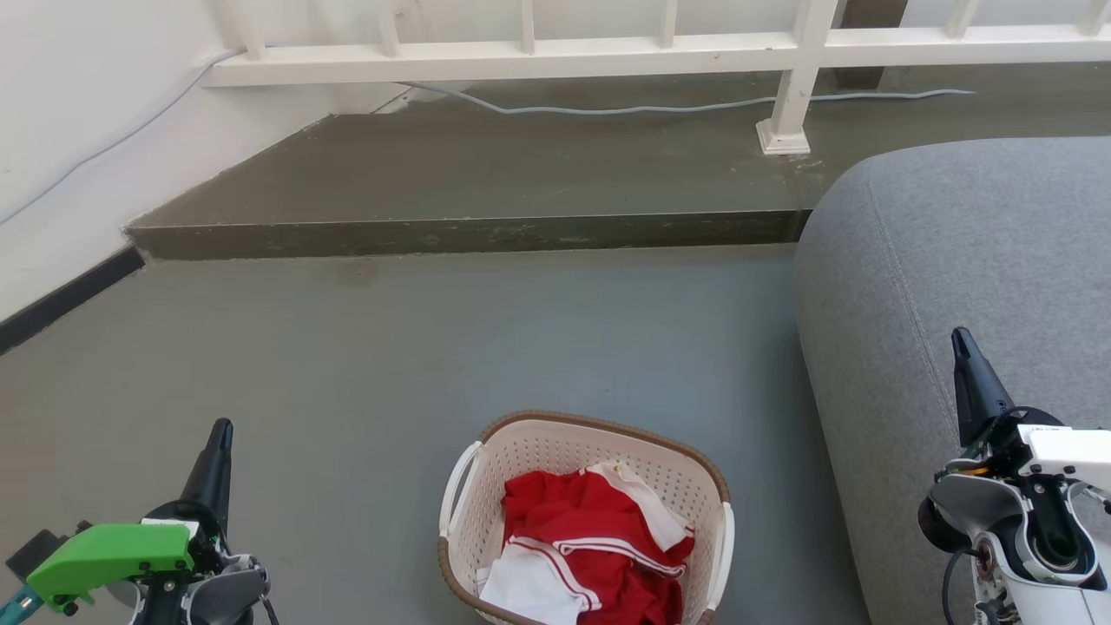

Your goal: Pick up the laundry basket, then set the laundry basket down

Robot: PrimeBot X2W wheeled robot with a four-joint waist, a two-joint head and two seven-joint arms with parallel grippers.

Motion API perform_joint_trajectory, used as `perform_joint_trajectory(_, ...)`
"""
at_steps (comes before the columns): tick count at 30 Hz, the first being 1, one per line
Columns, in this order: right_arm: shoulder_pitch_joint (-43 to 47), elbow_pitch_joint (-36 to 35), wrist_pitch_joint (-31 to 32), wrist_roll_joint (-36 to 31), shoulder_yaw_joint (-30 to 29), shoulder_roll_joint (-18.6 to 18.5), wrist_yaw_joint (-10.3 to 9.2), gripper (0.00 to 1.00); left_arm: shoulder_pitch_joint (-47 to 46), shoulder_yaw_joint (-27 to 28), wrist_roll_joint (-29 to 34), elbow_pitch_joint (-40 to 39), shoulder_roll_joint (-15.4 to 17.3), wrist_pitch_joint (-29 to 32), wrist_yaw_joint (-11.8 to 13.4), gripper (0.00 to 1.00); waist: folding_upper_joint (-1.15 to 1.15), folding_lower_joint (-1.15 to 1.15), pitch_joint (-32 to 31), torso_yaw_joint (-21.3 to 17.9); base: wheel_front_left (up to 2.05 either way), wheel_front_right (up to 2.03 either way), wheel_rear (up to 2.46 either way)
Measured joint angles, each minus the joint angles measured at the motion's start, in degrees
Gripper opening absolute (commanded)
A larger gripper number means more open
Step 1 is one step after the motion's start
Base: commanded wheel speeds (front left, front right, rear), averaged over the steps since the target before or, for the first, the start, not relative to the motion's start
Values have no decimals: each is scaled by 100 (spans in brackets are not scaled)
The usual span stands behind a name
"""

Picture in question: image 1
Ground white railing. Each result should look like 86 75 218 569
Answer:
201 0 1111 157

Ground cream laundry basket brown rim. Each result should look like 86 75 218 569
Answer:
437 410 736 625

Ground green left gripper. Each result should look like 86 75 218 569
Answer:
0 418 234 619

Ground black baseboard strip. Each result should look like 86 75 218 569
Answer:
0 246 146 355

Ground red garment white stripes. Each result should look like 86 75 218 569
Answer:
477 469 695 625

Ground light grey cable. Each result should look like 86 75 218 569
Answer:
0 48 248 227
399 81 977 117

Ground grey fabric sofa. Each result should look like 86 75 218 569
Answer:
794 136 1111 625

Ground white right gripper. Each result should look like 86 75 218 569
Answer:
950 326 1111 496

